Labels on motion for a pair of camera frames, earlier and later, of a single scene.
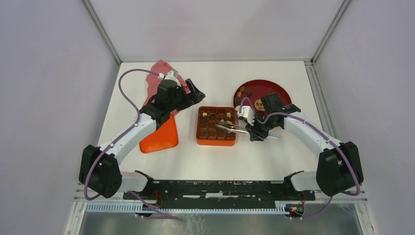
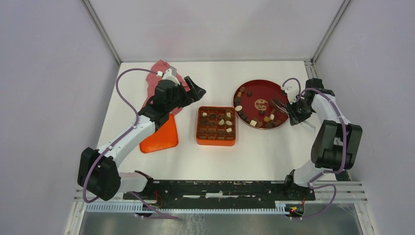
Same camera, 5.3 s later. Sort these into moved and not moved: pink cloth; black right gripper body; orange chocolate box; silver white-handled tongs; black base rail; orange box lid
Moved: silver white-handled tongs; black right gripper body
Not moved: orange chocolate box; orange box lid; pink cloth; black base rail
